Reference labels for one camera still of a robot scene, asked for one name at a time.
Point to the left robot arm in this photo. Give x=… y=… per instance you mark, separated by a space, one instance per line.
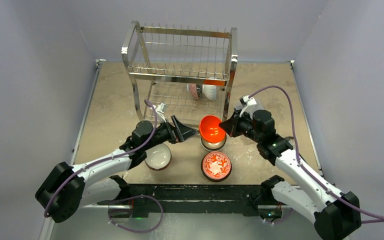
x=63 y=189

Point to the white red-rimmed bowl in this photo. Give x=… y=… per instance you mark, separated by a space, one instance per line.
x=158 y=157

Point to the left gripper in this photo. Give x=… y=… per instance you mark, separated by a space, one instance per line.
x=182 y=132

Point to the steel two-tier dish rack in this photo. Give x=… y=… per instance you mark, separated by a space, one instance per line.
x=161 y=60

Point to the clear plastic screw box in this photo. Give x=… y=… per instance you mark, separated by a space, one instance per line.
x=258 y=107

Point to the grey leaf pattern bowl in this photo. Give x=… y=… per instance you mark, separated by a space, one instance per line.
x=195 y=90

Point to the red floral pattern bowl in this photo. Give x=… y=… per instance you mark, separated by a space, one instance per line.
x=216 y=166

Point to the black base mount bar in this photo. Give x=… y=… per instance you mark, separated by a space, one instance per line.
x=247 y=200

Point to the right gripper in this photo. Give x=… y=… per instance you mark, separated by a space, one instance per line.
x=237 y=123

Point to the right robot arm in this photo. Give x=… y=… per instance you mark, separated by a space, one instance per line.
x=332 y=212

